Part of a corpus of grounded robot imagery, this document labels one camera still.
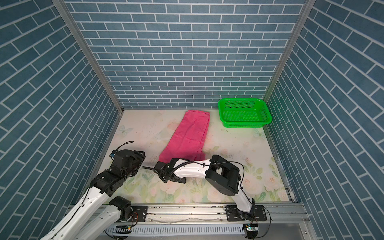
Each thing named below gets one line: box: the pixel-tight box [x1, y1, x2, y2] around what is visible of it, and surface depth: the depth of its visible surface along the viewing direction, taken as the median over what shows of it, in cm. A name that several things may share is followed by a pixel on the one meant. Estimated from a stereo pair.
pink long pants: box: [159, 110, 211, 162], surface depth 103 cm
